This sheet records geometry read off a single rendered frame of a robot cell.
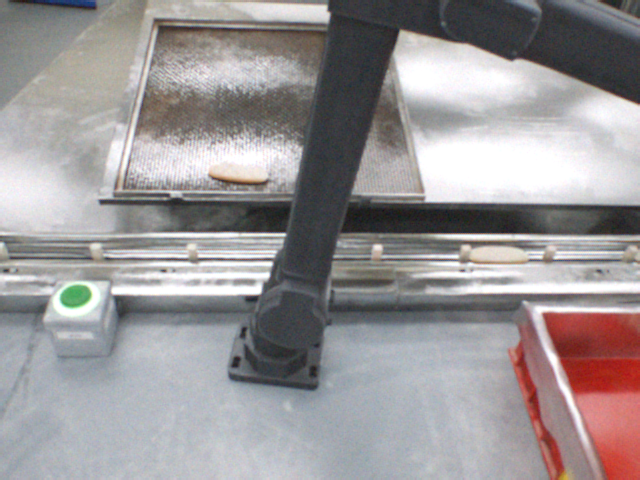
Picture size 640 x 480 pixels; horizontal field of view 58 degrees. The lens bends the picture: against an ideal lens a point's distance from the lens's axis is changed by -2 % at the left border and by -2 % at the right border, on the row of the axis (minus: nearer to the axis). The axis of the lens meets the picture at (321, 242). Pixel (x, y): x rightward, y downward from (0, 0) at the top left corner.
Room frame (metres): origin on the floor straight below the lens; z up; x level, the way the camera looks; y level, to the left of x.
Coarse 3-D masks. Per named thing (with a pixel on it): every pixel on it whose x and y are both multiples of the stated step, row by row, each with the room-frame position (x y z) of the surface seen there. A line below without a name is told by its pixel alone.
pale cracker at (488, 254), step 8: (480, 248) 0.70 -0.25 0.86; (488, 248) 0.69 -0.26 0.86; (496, 248) 0.70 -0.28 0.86; (504, 248) 0.70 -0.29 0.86; (512, 248) 0.70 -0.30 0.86; (472, 256) 0.68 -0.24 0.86; (480, 256) 0.68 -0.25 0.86; (488, 256) 0.68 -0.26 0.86; (496, 256) 0.68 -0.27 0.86; (504, 256) 0.68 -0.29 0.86; (512, 256) 0.68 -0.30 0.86; (520, 256) 0.68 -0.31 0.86; (528, 256) 0.69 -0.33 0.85
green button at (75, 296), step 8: (72, 288) 0.49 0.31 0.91; (80, 288) 0.49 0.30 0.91; (88, 288) 0.49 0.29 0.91; (64, 296) 0.48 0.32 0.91; (72, 296) 0.48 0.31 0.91; (80, 296) 0.48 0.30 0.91; (88, 296) 0.48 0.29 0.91; (64, 304) 0.47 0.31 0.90; (72, 304) 0.47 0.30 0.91; (80, 304) 0.47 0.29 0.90
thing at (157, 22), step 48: (240, 48) 1.13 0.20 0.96; (288, 48) 1.15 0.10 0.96; (144, 96) 0.95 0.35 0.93; (192, 96) 0.97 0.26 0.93; (240, 96) 0.98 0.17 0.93; (384, 96) 1.03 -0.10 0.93; (144, 144) 0.83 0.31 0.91; (144, 192) 0.71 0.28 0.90; (192, 192) 0.72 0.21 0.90; (240, 192) 0.73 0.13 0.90; (288, 192) 0.75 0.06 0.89; (384, 192) 0.78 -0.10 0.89
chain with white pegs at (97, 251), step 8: (0, 248) 0.59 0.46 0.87; (96, 248) 0.61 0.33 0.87; (192, 248) 0.62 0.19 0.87; (376, 248) 0.66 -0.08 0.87; (464, 248) 0.68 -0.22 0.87; (552, 248) 0.70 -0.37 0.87; (632, 248) 0.71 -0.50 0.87; (0, 256) 0.59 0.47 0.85; (8, 256) 0.60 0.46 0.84; (96, 256) 0.60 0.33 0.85; (104, 256) 0.62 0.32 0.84; (192, 256) 0.62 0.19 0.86; (376, 256) 0.66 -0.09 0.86; (464, 256) 0.67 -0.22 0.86; (544, 256) 0.70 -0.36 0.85; (552, 256) 0.69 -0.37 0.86; (624, 256) 0.72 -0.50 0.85; (632, 256) 0.71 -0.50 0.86
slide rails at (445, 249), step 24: (216, 264) 0.62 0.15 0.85; (240, 264) 0.62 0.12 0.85; (264, 264) 0.62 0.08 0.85; (336, 264) 0.64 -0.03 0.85; (360, 264) 0.64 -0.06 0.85; (384, 264) 0.65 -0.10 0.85; (408, 264) 0.65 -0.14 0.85; (432, 264) 0.66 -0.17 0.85; (456, 264) 0.66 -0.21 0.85; (480, 264) 0.67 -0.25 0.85; (504, 264) 0.67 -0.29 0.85; (528, 264) 0.68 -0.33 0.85; (552, 264) 0.68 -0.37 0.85; (576, 264) 0.69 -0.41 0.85; (600, 264) 0.69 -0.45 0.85; (624, 264) 0.70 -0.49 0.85
